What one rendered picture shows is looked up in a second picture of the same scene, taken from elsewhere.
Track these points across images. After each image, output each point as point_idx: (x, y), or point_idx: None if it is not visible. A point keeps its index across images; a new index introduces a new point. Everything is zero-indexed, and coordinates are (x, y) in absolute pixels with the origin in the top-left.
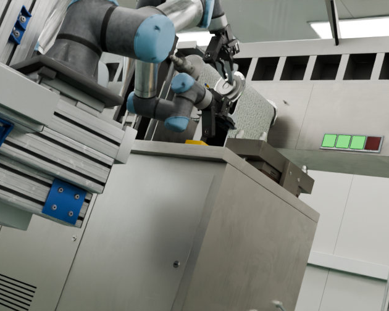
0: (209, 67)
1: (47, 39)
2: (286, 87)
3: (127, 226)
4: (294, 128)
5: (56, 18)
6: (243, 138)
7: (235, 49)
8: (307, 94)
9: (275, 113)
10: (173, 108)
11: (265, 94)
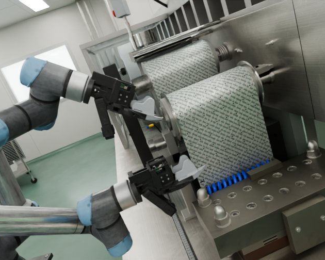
0: (160, 68)
1: (11, 202)
2: (262, 17)
3: None
4: (301, 85)
5: None
6: (207, 200)
7: (127, 92)
8: (292, 21)
9: (258, 82)
10: (100, 240)
11: (247, 32)
